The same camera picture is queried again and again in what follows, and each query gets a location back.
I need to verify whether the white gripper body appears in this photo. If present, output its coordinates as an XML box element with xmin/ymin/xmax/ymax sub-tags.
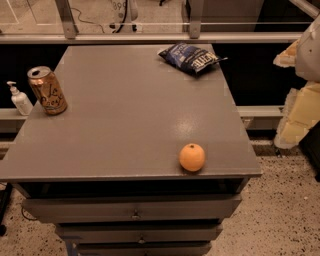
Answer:
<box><xmin>295</xmin><ymin>15</ymin><xmax>320</xmax><ymax>82</ymax></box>

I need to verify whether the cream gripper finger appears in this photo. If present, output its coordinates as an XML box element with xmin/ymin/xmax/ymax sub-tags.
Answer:
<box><xmin>273</xmin><ymin>40</ymin><xmax>299</xmax><ymax>68</ymax></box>
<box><xmin>274</xmin><ymin>82</ymin><xmax>320</xmax><ymax>149</ymax></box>

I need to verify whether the blue chip bag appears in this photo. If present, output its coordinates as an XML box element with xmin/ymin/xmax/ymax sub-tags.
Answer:
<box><xmin>157</xmin><ymin>43</ymin><xmax>227</xmax><ymax>75</ymax></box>

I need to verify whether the orange fruit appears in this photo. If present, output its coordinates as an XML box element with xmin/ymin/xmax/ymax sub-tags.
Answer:
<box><xmin>179</xmin><ymin>143</ymin><xmax>205</xmax><ymax>172</ymax></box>

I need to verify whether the white machine base background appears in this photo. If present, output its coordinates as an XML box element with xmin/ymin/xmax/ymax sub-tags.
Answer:
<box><xmin>109</xmin><ymin>0</ymin><xmax>138</xmax><ymax>33</ymax></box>

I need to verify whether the grey drawer cabinet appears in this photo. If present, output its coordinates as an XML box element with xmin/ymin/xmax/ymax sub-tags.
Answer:
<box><xmin>0</xmin><ymin>45</ymin><xmax>261</xmax><ymax>256</ymax></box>

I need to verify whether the gold LaCroix can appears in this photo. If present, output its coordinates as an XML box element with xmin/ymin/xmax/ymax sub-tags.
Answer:
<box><xmin>27</xmin><ymin>66</ymin><xmax>67</xmax><ymax>115</ymax></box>

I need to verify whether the white pump bottle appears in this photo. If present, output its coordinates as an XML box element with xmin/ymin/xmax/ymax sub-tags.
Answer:
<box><xmin>7</xmin><ymin>81</ymin><xmax>33</xmax><ymax>116</ymax></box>

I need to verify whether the metal railing frame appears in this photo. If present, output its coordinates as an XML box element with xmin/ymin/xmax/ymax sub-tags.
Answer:
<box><xmin>0</xmin><ymin>0</ymin><xmax>319</xmax><ymax>45</ymax></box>

